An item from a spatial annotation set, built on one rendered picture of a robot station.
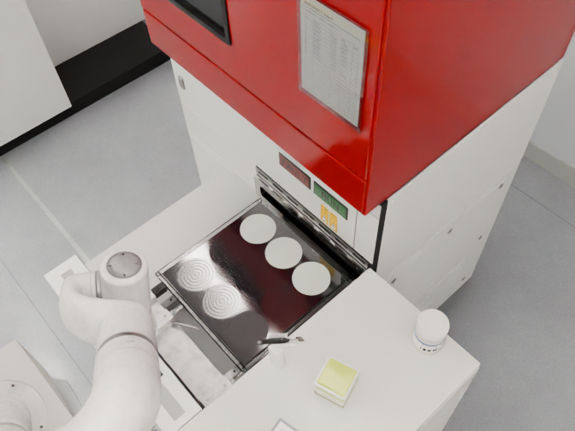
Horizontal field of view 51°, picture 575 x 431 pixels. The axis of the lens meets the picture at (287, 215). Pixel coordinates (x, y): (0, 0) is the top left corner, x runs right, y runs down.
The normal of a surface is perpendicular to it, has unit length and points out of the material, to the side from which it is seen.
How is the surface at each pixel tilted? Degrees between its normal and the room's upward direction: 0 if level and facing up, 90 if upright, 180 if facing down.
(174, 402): 0
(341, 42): 90
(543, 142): 90
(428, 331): 0
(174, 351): 0
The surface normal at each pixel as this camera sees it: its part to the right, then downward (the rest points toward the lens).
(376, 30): -0.74, 0.56
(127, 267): 0.12, -0.69
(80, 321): -0.48, 0.25
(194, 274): -0.04, -0.58
